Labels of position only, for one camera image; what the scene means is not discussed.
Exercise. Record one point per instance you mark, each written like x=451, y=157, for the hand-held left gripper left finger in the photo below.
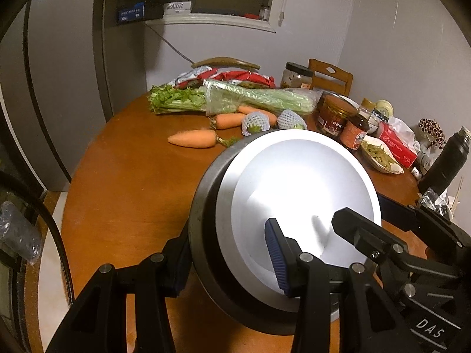
x=173, y=264

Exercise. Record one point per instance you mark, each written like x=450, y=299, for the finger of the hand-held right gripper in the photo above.
x=368, y=235
x=397, y=211

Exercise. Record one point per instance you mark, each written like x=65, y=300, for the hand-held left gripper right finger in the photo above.
x=278, y=261

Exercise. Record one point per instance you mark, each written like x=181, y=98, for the stainless steel bowl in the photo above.
x=206, y=250

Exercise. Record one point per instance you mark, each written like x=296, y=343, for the white dish of green vegetables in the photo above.
x=381, y=156

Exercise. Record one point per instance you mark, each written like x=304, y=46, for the red tissue box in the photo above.
x=397, y=143

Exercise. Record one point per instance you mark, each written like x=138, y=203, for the black thermos flask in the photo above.
x=447, y=161

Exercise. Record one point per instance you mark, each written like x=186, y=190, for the dark sauce bottle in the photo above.
x=354, y=134

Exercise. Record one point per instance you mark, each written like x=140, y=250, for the pale tape roll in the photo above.
x=383, y=109

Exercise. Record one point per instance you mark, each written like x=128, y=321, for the orange-capped bottle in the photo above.
x=367, y=108

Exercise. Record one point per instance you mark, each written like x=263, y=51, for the chili sauce jar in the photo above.
x=335, y=117

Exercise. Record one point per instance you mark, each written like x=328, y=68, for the carrot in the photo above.
x=228, y=121
x=270, y=117
x=193, y=139

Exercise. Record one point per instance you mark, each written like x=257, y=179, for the green fruit in foam net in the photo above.
x=254, y=123
x=291, y=119

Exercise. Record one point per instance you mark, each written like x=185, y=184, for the wooden chair with cutout back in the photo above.
x=331, y=79

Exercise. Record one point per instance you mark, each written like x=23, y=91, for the clear plastic bottle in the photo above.
x=18, y=231

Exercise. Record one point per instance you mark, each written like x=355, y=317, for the bagged celery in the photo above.
x=257, y=97

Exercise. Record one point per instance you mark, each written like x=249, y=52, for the black-lidded plastic jar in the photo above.
x=296, y=77

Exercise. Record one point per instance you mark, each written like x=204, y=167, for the red snack bag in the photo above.
x=235, y=77

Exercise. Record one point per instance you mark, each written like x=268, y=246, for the wooden chair with curved back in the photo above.
x=226, y=62

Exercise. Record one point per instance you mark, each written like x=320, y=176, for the grey refrigerator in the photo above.
x=55, y=81

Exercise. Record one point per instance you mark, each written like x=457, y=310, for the small jar on windowsill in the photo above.
x=264, y=12

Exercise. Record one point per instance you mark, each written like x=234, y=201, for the red flat item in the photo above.
x=252, y=16

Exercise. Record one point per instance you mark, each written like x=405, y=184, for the blue box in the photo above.
x=130, y=14

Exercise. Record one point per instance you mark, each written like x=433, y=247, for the white flat box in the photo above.
x=177, y=8

